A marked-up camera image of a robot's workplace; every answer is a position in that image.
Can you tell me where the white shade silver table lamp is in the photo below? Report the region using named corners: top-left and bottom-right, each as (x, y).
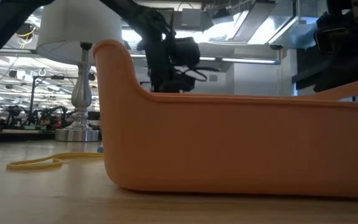
top-left (35, 0), bottom-right (124, 142)

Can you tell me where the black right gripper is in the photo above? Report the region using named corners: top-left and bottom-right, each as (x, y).
top-left (314, 0), bottom-right (358, 91)

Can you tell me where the dark background workbench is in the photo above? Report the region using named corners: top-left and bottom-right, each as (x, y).
top-left (0, 128), bottom-right (55, 144)

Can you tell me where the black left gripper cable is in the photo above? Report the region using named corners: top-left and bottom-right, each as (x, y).
top-left (178, 63), bottom-right (221, 82)

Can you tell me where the black ceiling cord reel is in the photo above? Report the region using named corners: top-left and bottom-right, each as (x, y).
top-left (16, 23), bottom-right (37, 40)

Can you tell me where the yellow rubber band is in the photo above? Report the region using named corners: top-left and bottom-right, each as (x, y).
top-left (6, 152), bottom-right (104, 170)

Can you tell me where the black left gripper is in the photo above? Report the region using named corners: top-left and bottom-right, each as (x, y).
top-left (137, 21), bottom-right (197, 93)

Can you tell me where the long ceiling light strip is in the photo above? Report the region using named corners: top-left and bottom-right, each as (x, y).
top-left (129, 53), bottom-right (282, 65)

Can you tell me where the black stand frame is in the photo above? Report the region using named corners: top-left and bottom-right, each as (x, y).
top-left (28, 75), bottom-right (76, 122)

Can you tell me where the gray ceiling box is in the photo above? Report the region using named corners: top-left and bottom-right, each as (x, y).
top-left (181, 8), bottom-right (203, 27)

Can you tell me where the orange plastic bin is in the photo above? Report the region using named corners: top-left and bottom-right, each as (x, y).
top-left (92, 39), bottom-right (358, 200)

